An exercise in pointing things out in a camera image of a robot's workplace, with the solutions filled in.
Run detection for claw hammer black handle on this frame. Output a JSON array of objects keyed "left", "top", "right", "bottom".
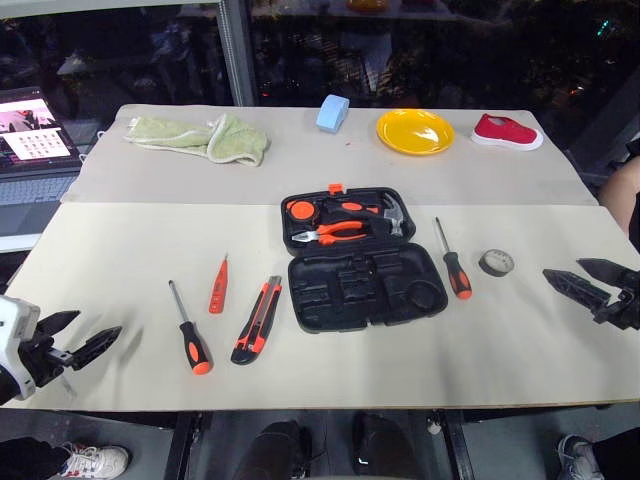
[{"left": 322, "top": 192, "right": 409, "bottom": 239}]

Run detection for open laptop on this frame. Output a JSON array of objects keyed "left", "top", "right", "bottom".
[{"left": 0, "top": 85, "right": 85, "bottom": 239}]

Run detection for orange handled pliers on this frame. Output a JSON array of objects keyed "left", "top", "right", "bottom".
[{"left": 291, "top": 219, "right": 372, "bottom": 249}]

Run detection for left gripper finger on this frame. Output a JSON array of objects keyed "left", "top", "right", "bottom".
[
  {"left": 35, "top": 309, "right": 81, "bottom": 346},
  {"left": 69, "top": 325, "right": 124, "bottom": 372}
]

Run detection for black orange utility knife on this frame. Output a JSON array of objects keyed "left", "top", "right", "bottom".
[{"left": 230, "top": 274, "right": 284, "bottom": 366}]

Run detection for yellow plate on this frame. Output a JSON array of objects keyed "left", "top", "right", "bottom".
[{"left": 375, "top": 108, "right": 457, "bottom": 157}]

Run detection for bystander bare knee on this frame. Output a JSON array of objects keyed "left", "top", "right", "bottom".
[{"left": 598, "top": 144, "right": 640, "bottom": 236}]

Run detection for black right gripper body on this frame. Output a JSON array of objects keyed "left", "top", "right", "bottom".
[{"left": 592, "top": 269, "right": 640, "bottom": 332}]

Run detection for light blue block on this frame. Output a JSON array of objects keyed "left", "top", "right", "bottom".
[{"left": 315, "top": 93, "right": 350, "bottom": 134}]

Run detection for black rounded foot shape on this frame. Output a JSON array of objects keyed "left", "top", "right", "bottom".
[
  {"left": 234, "top": 419, "right": 314, "bottom": 480},
  {"left": 351, "top": 412, "right": 421, "bottom": 479}
]

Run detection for orange voltage tester pen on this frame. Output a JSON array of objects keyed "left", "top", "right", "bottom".
[{"left": 207, "top": 253, "right": 231, "bottom": 316}]

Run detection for white sneaker red stripes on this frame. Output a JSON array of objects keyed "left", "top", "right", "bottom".
[{"left": 59, "top": 442, "right": 130, "bottom": 479}]

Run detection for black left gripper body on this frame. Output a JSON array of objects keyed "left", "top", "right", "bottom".
[{"left": 17, "top": 327, "right": 76, "bottom": 389}]

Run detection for green towel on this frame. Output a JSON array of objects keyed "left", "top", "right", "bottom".
[{"left": 123, "top": 112, "right": 272, "bottom": 169}]

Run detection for black orange handled screwdriver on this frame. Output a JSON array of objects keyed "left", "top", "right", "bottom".
[
  {"left": 167, "top": 279, "right": 215, "bottom": 377},
  {"left": 433, "top": 216, "right": 473, "bottom": 301}
]

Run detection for black table leg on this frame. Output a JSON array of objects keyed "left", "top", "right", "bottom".
[
  {"left": 164, "top": 412, "right": 204, "bottom": 480},
  {"left": 439, "top": 410, "right": 474, "bottom": 480}
]

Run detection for black plastic tool case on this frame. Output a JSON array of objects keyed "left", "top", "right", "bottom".
[{"left": 279, "top": 185, "right": 450, "bottom": 335}]

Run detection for black electrical tape roll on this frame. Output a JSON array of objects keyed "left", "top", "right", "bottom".
[{"left": 478, "top": 248, "right": 516, "bottom": 277}]

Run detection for black orange tape measure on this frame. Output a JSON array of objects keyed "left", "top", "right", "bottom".
[{"left": 283, "top": 197, "right": 324, "bottom": 221}]

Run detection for light grey window rail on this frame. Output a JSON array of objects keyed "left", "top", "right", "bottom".
[{"left": 0, "top": 0, "right": 221, "bottom": 21}]

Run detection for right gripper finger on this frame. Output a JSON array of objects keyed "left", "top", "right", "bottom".
[
  {"left": 576, "top": 257, "right": 626, "bottom": 289},
  {"left": 542, "top": 268, "right": 612, "bottom": 312}
]

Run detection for grey window pillar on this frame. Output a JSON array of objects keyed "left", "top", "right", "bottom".
[{"left": 215, "top": 0, "right": 257, "bottom": 107}]

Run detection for red white shoe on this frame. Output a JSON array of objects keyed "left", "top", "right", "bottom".
[{"left": 470, "top": 113, "right": 545, "bottom": 152}]

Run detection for white grey sneaker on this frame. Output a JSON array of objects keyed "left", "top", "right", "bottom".
[{"left": 557, "top": 433, "right": 606, "bottom": 480}]

